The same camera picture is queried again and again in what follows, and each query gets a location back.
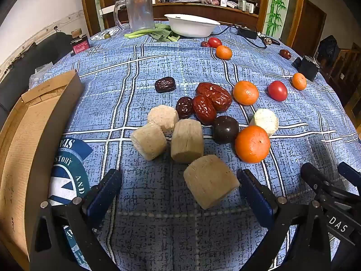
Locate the white sugarcane piece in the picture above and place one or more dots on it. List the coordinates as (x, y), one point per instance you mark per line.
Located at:
(265, 120)

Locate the small black case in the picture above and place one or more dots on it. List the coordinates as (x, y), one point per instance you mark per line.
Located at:
(307, 66)

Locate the brown cardboard tray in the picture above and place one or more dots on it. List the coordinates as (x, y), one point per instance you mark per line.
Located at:
(22, 146)

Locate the green scallion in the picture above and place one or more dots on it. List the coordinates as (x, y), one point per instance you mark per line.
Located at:
(135, 34)

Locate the flat white box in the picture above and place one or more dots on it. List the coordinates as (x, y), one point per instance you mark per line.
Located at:
(107, 10)

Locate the wooden door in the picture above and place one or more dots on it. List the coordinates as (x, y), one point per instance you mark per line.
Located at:
(307, 22)

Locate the dark purple plum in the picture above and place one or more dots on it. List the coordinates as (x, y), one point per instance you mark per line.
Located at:
(225, 129)

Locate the dark wrinkled date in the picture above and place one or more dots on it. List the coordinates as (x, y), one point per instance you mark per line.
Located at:
(184, 107)
(165, 85)

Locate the black sofa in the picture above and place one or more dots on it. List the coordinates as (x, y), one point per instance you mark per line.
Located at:
(17, 73)

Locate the small dark red date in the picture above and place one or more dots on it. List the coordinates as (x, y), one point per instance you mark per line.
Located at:
(204, 44)
(285, 54)

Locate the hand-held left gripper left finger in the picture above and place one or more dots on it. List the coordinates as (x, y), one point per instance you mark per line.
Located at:
(104, 196)

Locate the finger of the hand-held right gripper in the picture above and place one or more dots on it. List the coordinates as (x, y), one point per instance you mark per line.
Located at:
(311, 175)
(349, 171)

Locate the wooden stair railing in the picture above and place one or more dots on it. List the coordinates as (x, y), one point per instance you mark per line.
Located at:
(347, 67)

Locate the small orange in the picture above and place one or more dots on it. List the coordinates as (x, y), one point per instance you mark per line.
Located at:
(224, 52)
(299, 81)

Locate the beige sugarcane piece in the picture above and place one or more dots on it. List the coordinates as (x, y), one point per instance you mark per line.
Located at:
(149, 141)
(187, 140)
(210, 182)
(163, 117)

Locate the large orange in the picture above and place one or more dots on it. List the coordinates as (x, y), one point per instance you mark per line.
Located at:
(246, 92)
(252, 144)

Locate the wooden glass partition cabinet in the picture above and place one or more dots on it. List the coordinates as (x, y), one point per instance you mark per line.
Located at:
(93, 0)

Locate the white bowl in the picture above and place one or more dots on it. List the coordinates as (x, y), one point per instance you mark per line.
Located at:
(191, 25)

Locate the black backpack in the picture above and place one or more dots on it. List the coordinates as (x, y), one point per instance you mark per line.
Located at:
(328, 48)

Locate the dark bottle with red label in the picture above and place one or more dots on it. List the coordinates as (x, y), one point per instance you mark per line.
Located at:
(80, 45)

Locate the small dark metal object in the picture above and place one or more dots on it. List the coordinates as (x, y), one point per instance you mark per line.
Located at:
(268, 40)

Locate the green leafy vegetable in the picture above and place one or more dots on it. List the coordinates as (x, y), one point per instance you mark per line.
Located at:
(163, 34)

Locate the clear glass pitcher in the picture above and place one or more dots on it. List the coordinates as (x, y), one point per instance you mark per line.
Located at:
(139, 11)

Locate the red tomato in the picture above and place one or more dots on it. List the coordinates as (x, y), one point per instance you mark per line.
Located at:
(215, 42)
(277, 91)

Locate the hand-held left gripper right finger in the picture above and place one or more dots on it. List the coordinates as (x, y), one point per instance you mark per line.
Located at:
(253, 196)

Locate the crumpled clear plastic bag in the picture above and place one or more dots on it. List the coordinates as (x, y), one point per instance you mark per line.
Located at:
(38, 76)

